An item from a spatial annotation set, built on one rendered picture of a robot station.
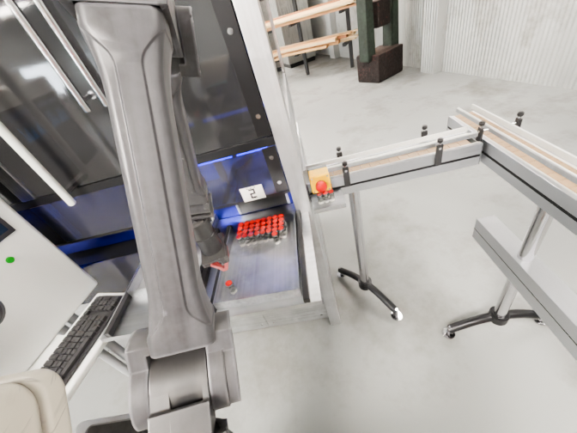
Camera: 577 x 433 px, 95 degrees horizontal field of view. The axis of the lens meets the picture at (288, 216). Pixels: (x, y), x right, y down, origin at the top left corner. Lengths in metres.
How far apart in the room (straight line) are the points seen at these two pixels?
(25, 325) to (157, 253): 1.07
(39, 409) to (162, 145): 0.26
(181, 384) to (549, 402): 1.57
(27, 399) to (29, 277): 0.96
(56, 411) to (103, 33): 0.34
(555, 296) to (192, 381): 1.18
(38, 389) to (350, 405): 1.36
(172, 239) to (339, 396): 1.41
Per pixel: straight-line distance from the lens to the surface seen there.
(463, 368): 1.67
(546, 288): 1.30
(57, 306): 1.36
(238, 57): 0.84
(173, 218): 0.26
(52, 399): 0.38
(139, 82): 0.27
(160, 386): 0.33
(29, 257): 1.30
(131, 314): 1.05
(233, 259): 0.97
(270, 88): 0.84
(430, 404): 1.59
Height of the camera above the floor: 1.52
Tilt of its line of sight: 38 degrees down
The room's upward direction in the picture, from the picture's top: 18 degrees counter-clockwise
